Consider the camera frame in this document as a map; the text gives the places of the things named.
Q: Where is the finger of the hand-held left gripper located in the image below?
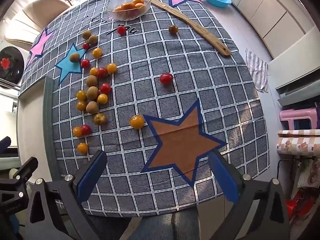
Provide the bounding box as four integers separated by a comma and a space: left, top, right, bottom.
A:
0, 156, 39, 217
0, 136, 12, 155

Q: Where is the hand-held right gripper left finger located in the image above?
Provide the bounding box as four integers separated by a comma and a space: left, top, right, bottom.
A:
24, 150, 130, 240

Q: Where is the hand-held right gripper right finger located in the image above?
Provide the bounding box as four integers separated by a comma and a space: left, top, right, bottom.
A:
208, 150, 292, 240

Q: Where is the stemmed red cherry tomato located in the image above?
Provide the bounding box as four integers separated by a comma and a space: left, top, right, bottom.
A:
159, 72, 177, 85

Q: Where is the person's jeans leg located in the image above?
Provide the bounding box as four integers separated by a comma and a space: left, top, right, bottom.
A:
125, 206, 200, 240

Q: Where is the white washing machine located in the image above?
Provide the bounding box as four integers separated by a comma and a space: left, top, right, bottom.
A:
0, 44, 25, 90

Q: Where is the patterned paper roll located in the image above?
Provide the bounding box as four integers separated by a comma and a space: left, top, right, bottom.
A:
276, 137, 320, 153
277, 129, 320, 138

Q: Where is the pink plastic stool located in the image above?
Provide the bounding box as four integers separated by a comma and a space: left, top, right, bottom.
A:
279, 107, 320, 130

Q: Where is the striped towel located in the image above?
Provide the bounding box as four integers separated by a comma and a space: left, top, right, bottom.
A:
245, 49, 268, 93

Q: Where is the grey checked star tablecloth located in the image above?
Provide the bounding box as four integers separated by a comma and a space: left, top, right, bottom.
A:
19, 0, 272, 217

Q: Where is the beige chair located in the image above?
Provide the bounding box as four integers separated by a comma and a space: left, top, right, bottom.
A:
4, 0, 72, 48

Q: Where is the long wooden stick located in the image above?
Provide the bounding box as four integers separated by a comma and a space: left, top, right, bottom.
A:
122, 0, 231, 57

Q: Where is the white cabinet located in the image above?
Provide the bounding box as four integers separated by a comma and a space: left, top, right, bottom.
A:
226, 0, 320, 89

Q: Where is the clear glass bowl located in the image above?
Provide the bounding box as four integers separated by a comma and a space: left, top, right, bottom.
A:
106, 0, 152, 21

